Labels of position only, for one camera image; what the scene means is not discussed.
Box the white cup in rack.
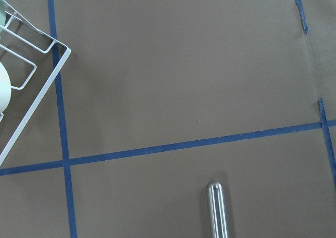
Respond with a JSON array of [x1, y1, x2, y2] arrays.
[[1, 64, 12, 120]]

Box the steel muddler black tip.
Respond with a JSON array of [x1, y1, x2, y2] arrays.
[[207, 181, 229, 238]]

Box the white wire cup rack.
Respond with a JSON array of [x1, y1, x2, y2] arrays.
[[1, 0, 71, 162]]

